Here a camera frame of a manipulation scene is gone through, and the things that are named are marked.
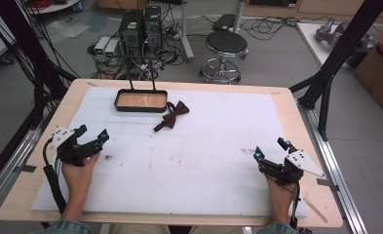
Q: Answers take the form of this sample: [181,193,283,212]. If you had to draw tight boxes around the brown cardboard box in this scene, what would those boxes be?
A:
[352,21,383,115]

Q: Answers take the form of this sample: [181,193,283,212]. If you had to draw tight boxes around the tangle of floor cables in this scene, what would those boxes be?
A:
[88,19,187,81]

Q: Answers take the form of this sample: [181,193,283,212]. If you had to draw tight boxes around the round white table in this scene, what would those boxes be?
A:
[25,0,82,16]

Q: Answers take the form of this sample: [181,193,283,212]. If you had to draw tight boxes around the person's left hand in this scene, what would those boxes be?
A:
[60,151,102,196]

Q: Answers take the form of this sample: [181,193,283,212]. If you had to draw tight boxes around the white side table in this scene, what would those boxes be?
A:
[295,21,379,69]

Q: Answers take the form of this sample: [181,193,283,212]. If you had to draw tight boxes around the person's right hand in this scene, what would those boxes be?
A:
[264,176,299,210]

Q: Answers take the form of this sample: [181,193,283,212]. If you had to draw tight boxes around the black tape strip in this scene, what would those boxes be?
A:
[19,164,38,174]

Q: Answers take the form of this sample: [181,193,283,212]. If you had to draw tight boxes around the grey metal pole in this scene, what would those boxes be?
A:
[232,0,248,34]

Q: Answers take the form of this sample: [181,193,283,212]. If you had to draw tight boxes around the aluminium rail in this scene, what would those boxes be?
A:
[0,110,51,216]
[297,99,369,234]

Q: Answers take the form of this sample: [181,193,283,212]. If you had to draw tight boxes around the black tray stand, wooden base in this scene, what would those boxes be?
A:
[113,55,170,114]

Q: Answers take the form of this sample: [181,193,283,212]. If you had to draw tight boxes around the grey tape strip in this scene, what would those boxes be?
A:
[317,177,340,192]

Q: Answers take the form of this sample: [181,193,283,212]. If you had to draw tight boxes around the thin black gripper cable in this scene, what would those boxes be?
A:
[288,181,302,229]

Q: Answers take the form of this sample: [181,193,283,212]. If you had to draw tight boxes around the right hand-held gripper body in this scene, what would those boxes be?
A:
[258,148,326,186]

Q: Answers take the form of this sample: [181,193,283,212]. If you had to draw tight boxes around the black round stool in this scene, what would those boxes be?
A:
[199,30,250,85]

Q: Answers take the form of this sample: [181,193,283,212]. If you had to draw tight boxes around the person's denim left sleeve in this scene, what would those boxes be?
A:
[37,219,95,234]

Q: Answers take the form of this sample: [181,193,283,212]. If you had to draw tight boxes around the flat black box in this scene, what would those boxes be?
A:
[212,13,238,32]

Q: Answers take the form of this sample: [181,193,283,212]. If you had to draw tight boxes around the person's denim right sleeve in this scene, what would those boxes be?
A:
[264,221,299,234]

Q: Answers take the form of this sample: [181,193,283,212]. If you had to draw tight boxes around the white power supply unit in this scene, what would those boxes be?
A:
[94,35,111,57]
[103,38,121,66]

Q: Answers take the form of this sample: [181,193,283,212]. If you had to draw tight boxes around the person's denim sleeve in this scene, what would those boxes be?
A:
[264,221,299,234]
[37,219,95,234]

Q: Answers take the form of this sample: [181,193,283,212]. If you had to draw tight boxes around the black computer tower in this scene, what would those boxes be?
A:
[142,4,164,54]
[118,8,145,57]

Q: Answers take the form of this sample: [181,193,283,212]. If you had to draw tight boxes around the black metal frame post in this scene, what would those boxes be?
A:
[0,0,80,132]
[288,0,383,141]

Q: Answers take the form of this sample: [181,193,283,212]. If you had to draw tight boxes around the dark red bow tie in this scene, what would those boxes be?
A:
[152,99,191,133]

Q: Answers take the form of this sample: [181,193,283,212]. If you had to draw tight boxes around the black floor cables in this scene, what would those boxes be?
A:
[240,16,330,42]

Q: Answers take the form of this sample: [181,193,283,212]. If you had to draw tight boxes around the grey metal stand leg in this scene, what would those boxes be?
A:
[178,0,196,63]

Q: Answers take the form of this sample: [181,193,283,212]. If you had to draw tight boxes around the white foam mat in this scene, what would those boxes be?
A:
[30,85,309,218]

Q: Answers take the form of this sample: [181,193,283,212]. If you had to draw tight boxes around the black sleeved gripper cable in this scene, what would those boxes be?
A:
[42,137,68,215]

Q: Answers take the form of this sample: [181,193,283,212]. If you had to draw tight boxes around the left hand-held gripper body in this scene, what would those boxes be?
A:
[50,126,103,168]

